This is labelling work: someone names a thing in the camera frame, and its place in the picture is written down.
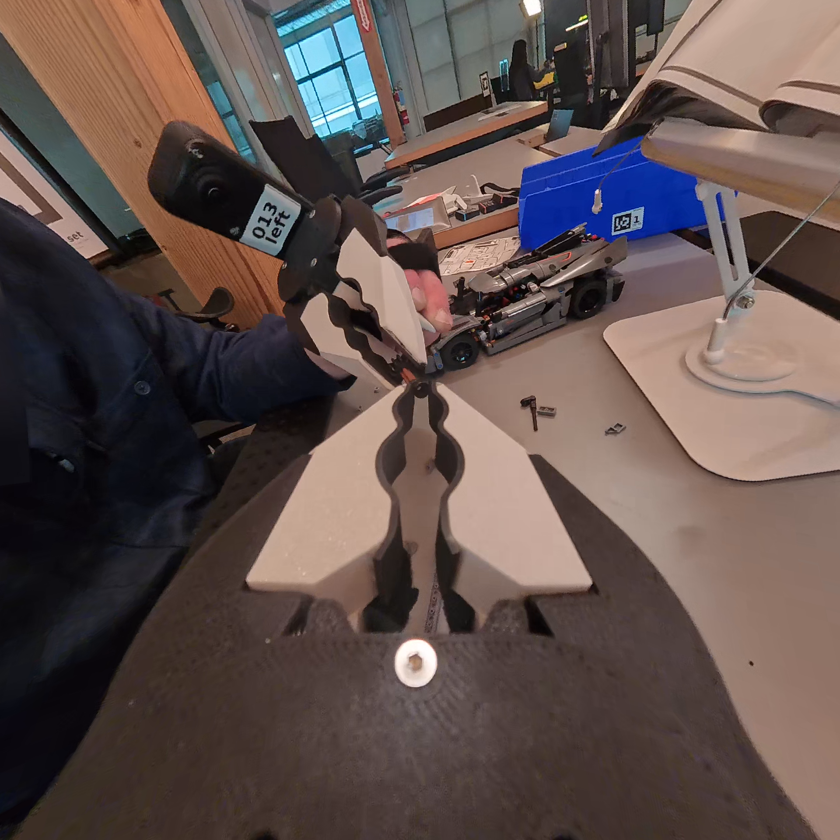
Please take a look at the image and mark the open instruction book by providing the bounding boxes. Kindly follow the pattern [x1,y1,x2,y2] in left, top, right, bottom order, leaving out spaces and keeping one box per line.
[600,0,840,158]

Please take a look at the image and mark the white book stand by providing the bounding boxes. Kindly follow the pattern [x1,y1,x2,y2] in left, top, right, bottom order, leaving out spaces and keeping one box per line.
[591,118,840,483]

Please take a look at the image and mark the black dimpled fabric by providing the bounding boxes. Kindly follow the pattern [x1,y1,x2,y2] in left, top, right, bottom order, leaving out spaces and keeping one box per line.
[197,394,342,526]

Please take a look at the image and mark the black chair armrest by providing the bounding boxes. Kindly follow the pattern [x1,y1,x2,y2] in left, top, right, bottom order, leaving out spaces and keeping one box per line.
[157,285,237,331]

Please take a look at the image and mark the long wooden table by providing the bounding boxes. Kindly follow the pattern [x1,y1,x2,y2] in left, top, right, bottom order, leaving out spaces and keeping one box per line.
[384,100,551,172]

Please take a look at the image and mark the blue bin with marker tag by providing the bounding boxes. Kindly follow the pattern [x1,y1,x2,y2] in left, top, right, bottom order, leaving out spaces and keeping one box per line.
[518,134,739,253]

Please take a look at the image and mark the wooden pillar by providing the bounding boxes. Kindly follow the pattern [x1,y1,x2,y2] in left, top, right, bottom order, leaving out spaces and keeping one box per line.
[0,0,284,329]

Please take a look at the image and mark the person's left hand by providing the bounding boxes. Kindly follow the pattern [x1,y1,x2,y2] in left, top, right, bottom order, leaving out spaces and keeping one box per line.
[386,233,454,345]

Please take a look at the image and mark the black mesh chair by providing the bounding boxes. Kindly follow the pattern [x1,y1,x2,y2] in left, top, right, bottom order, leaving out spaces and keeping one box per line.
[249,115,404,207]

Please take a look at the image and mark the white sticker sheet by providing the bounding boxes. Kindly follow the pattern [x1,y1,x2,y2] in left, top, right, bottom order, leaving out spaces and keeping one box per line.
[438,236,524,277]

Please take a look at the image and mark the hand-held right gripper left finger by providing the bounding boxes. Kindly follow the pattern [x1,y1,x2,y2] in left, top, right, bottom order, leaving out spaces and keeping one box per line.
[246,384,421,632]

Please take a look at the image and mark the framed wall poster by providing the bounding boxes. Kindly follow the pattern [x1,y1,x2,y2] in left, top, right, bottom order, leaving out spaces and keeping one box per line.
[0,128,111,260]

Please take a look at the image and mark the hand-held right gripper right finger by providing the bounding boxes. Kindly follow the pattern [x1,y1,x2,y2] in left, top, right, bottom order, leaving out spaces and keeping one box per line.
[428,382,594,632]

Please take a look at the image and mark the person's left forearm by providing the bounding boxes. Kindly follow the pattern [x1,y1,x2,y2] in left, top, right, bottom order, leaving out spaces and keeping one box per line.
[141,308,358,424]

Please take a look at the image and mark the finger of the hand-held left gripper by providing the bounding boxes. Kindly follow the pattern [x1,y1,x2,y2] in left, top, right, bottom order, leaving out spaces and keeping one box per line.
[299,294,400,395]
[336,227,431,370]

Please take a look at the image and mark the wooden tray with tablet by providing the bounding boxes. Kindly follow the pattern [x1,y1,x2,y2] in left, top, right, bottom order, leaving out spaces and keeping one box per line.
[384,197,455,250]

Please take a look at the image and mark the dark lego car model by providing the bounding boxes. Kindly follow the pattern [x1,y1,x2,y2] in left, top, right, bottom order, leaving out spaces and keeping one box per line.
[430,223,629,371]

